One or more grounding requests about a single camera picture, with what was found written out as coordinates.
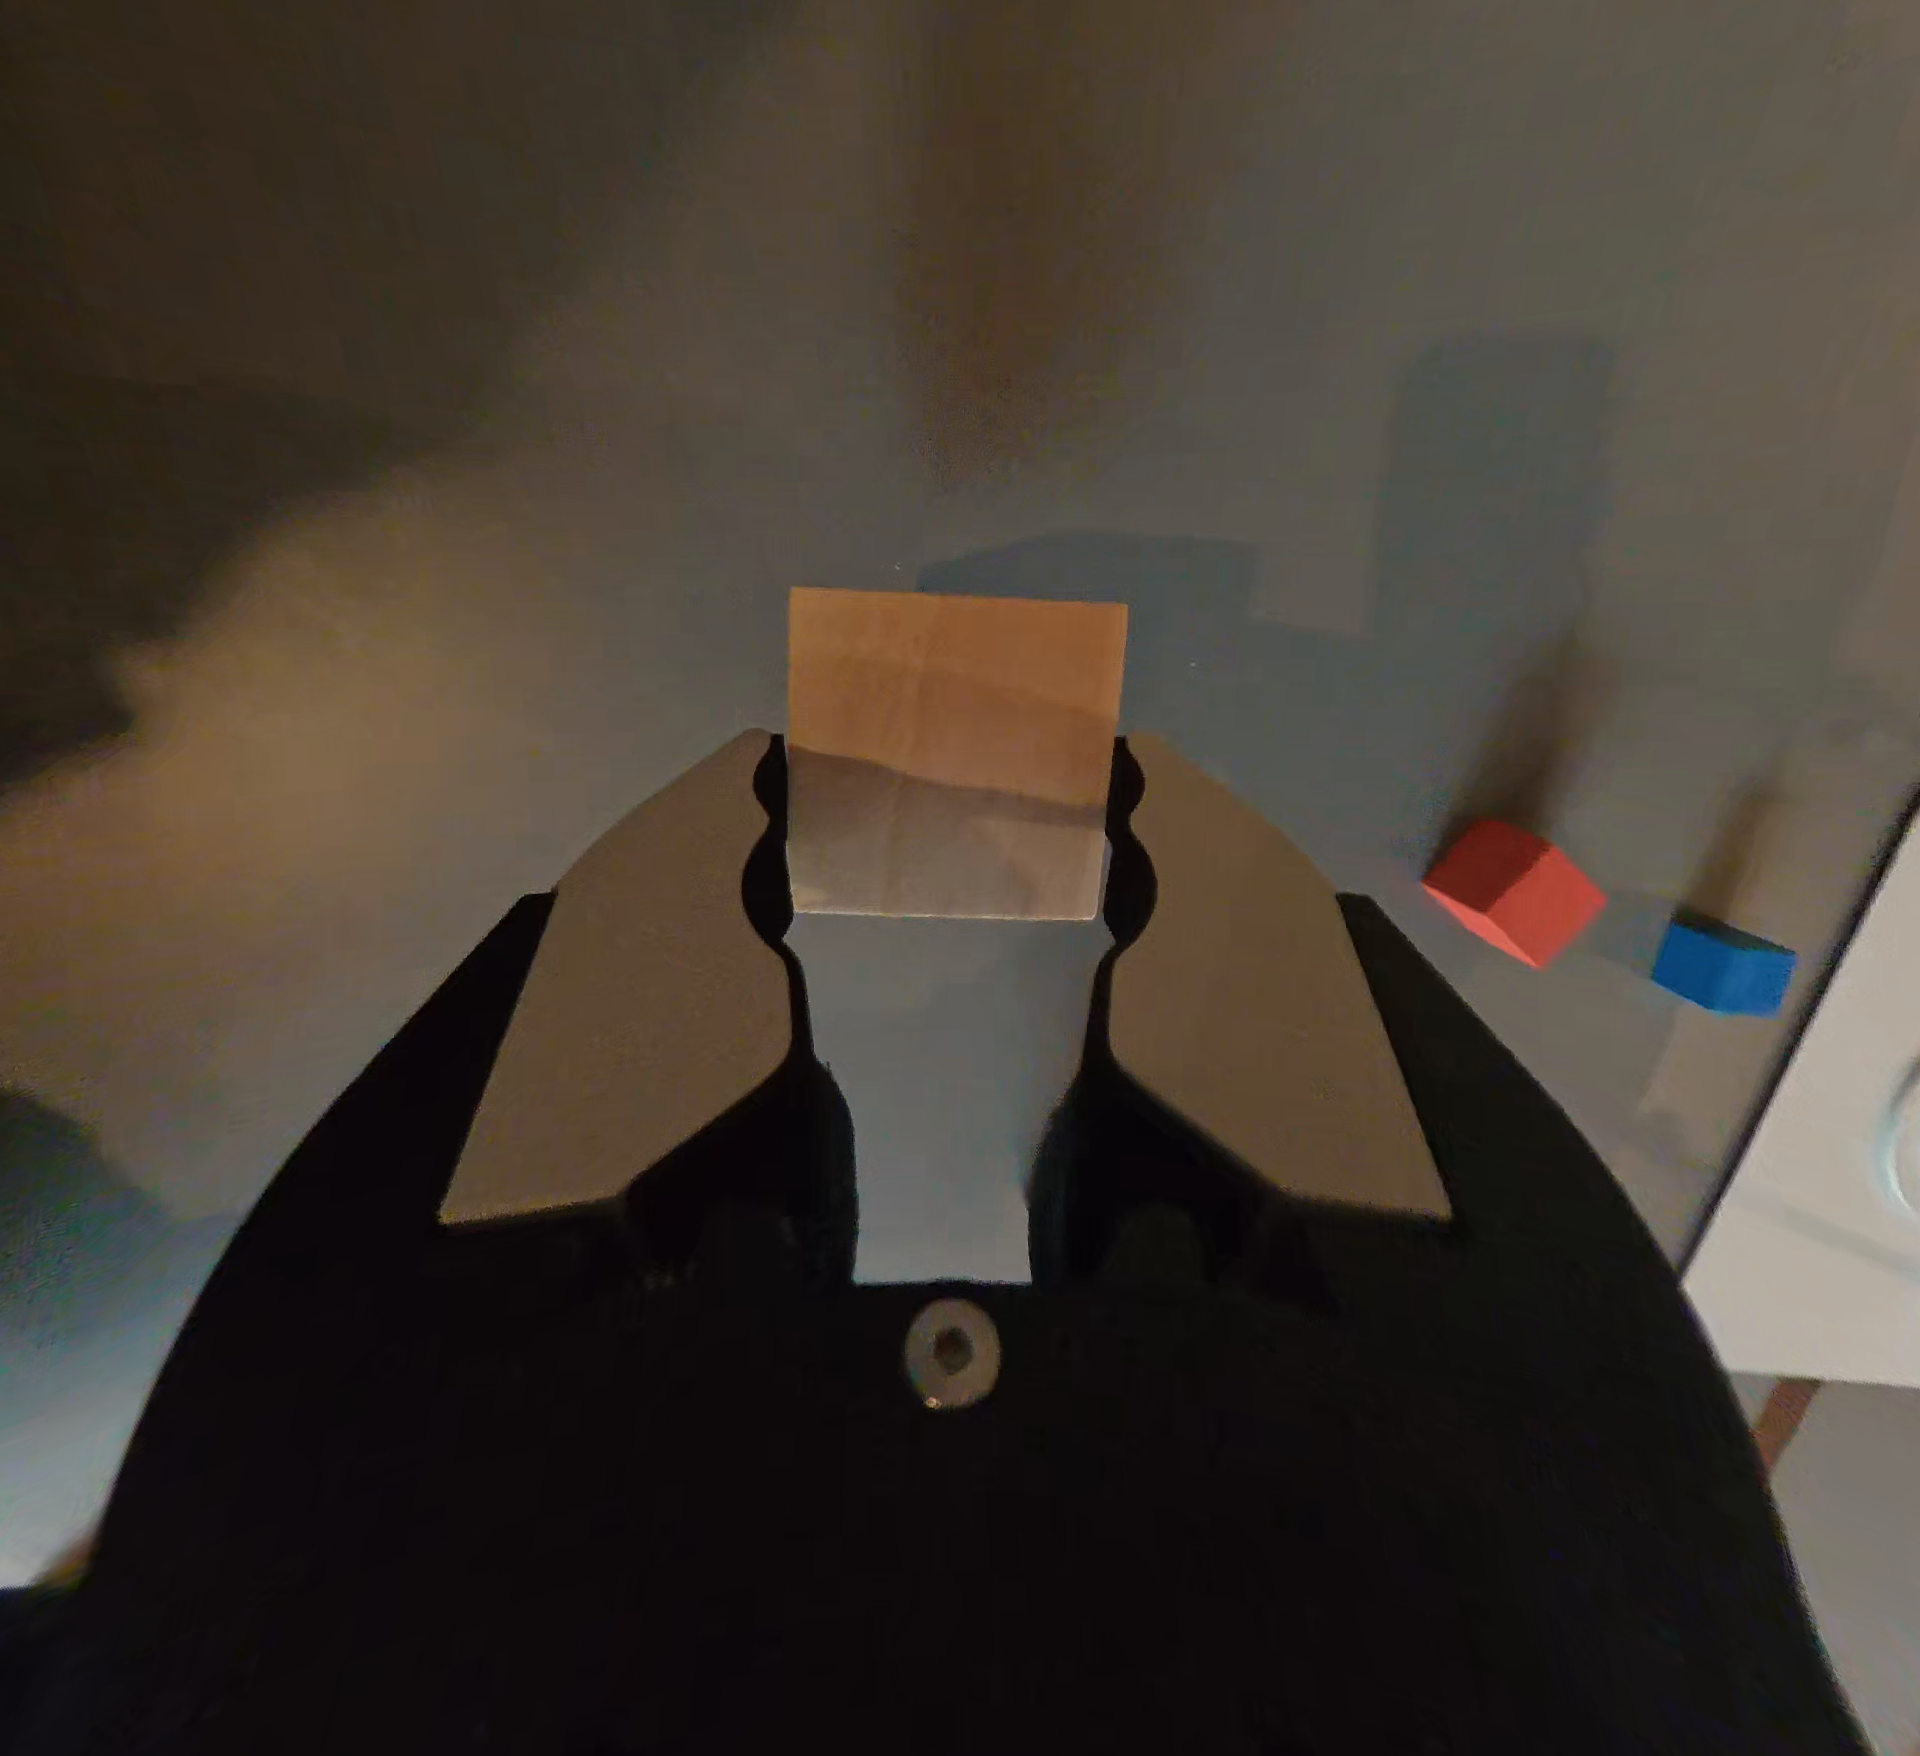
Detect small red cube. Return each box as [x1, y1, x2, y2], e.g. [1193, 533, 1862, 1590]
[1419, 820, 1612, 975]

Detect large wooden cube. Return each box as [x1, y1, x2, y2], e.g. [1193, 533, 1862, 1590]
[785, 586, 1134, 924]

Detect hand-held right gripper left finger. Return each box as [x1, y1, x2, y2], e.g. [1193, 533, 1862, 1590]
[439, 728, 857, 1262]

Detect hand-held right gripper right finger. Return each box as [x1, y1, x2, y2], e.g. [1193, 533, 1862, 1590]
[1031, 728, 1456, 1247]

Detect white document stand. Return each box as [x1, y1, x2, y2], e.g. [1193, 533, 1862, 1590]
[1677, 812, 1920, 1392]

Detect tiny blue cube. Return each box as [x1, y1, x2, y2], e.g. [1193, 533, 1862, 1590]
[1651, 913, 1800, 1020]

